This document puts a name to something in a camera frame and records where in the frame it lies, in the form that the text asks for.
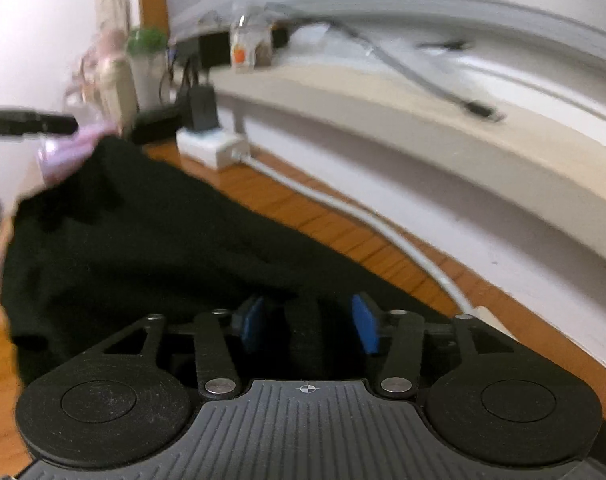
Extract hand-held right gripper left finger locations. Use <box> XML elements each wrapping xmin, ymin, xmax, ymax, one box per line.
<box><xmin>78</xmin><ymin>296</ymin><xmax>265</xmax><ymax>401</ymax></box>

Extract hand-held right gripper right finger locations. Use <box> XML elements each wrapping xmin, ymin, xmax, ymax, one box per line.
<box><xmin>352</xmin><ymin>292</ymin><xmax>538</xmax><ymax>402</ymax></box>

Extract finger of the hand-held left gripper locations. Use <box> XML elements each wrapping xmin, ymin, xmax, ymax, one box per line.
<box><xmin>0</xmin><ymin>109</ymin><xmax>78</xmax><ymax>137</ymax></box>

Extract black sweatpants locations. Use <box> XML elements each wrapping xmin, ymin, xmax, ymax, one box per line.
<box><xmin>2</xmin><ymin>136</ymin><xmax>464</xmax><ymax>386</ymax></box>

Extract pink tissue pack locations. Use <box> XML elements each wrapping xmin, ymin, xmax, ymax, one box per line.
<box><xmin>34</xmin><ymin>124</ymin><xmax>120</xmax><ymax>187</ymax></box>

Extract beige tumbler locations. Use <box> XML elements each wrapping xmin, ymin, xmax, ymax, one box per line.
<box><xmin>97</xmin><ymin>55</ymin><xmax>138</xmax><ymax>136</ymax></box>

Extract pink bottle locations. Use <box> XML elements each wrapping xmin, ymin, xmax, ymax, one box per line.
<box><xmin>94</xmin><ymin>29</ymin><xmax>130</xmax><ymax>61</ymax></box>

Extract flat black case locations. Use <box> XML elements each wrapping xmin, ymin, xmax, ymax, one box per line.
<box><xmin>132</xmin><ymin>104</ymin><xmax>186</xmax><ymax>145</ymax></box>

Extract green-capped white bottle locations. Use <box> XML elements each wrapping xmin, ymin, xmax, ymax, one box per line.
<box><xmin>127</xmin><ymin>26</ymin><xmax>172</xmax><ymax>108</ymax></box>

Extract black power adapter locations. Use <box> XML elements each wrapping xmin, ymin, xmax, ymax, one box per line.
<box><xmin>184</xmin><ymin>85</ymin><xmax>220</xmax><ymax>133</ymax></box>

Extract white power strip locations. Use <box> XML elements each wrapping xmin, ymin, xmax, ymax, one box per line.
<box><xmin>176</xmin><ymin>127</ymin><xmax>252</xmax><ymax>170</ymax></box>

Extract beige windowsill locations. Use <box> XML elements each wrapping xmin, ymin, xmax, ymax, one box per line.
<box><xmin>209</xmin><ymin>66</ymin><xmax>606</xmax><ymax>273</ymax></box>

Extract small glass jar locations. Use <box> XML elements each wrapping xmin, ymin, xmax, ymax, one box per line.
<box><xmin>229</xmin><ymin>6</ymin><xmax>274</xmax><ymax>75</ymax></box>

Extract wooden window frame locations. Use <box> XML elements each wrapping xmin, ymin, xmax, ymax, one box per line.
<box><xmin>137</xmin><ymin>0</ymin><xmax>172</xmax><ymax>56</ymax></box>

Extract dark charging cable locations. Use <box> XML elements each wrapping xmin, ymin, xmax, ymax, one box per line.
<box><xmin>417</xmin><ymin>39</ymin><xmax>471</xmax><ymax>52</ymax></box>
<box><xmin>323</xmin><ymin>17</ymin><xmax>508</xmax><ymax>122</ymax></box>

